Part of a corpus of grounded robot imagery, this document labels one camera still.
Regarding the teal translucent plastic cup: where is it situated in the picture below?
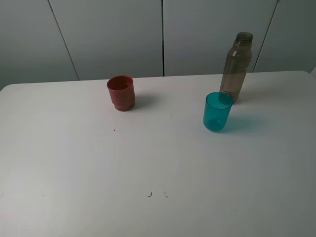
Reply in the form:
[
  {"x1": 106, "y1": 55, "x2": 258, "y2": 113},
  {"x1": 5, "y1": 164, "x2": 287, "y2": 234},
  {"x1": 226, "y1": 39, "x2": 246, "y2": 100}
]
[{"x1": 203, "y1": 92, "x2": 233, "y2": 132}]

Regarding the smoky translucent water bottle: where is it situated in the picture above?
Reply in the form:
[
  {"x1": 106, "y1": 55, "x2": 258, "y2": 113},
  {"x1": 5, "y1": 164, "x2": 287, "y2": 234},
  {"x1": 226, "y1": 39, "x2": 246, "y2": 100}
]
[{"x1": 219, "y1": 32, "x2": 253, "y2": 103}]

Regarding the red plastic cup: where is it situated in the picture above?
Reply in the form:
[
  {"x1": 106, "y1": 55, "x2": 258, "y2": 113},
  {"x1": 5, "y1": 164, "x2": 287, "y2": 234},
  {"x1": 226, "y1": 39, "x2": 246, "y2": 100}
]
[{"x1": 107, "y1": 76, "x2": 135, "y2": 112}]

